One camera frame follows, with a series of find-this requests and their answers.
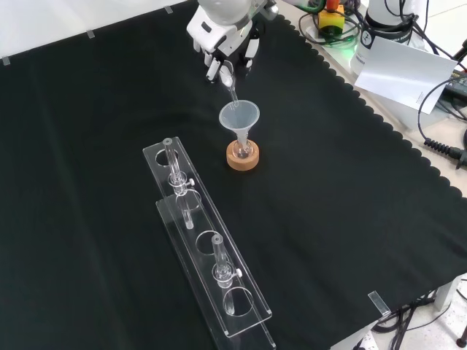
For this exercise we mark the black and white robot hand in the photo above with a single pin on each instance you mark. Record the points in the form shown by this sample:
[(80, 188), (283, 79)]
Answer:
[(211, 34)]

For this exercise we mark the clear glass weighing funnel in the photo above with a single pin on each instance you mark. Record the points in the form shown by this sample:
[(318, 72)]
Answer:
[(227, 78)]

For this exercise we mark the translucent plastic funnel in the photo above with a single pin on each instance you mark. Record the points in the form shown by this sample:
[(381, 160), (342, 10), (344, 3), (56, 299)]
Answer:
[(239, 118)]

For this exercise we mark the clear round-bottom flask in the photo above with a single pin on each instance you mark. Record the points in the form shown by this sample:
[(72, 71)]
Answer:
[(242, 151)]

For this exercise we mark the clear acrylic funnel stand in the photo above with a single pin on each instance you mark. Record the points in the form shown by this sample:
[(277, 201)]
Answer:
[(209, 218)]

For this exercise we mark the yellow stop button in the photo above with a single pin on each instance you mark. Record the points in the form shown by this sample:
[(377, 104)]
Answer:
[(330, 20)]

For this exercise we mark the pale board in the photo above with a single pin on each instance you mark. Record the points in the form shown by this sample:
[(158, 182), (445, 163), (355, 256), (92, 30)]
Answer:
[(397, 73)]

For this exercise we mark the black cloth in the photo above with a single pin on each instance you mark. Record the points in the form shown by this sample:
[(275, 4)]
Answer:
[(328, 218)]

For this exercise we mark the black tripod leg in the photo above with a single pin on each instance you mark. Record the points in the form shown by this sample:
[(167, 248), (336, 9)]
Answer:
[(460, 51)]

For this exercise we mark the black device box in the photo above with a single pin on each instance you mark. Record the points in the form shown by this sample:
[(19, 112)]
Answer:
[(458, 85)]

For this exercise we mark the clear tape strip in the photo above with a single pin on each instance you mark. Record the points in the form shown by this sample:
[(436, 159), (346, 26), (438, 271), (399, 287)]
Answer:
[(378, 302)]

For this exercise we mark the white power strip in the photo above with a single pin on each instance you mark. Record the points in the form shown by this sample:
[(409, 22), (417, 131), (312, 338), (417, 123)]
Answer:
[(365, 342)]

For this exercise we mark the white table leg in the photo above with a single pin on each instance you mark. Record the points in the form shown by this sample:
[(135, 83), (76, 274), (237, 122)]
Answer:
[(447, 293)]

